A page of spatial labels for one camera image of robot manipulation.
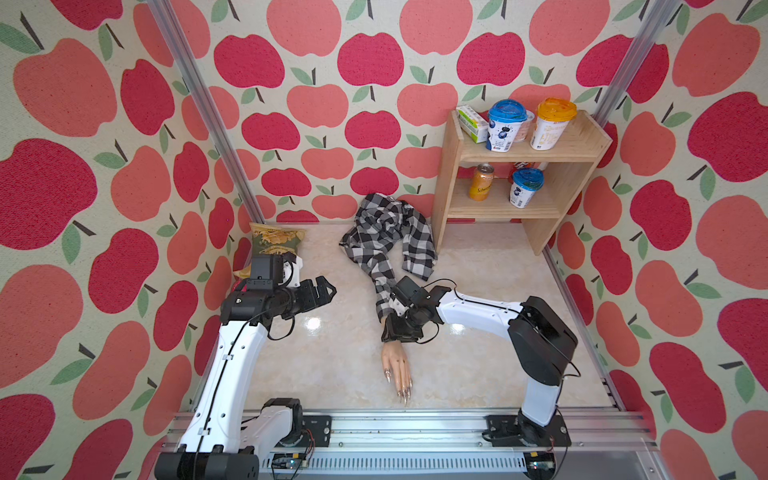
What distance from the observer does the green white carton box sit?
0.82 meters

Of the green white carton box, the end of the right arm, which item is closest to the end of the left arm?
the end of the right arm

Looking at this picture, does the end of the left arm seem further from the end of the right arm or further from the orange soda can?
the orange soda can

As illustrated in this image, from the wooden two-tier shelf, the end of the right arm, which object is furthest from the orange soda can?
the end of the right arm

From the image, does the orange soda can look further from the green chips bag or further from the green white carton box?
the green chips bag

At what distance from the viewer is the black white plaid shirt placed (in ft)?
3.49
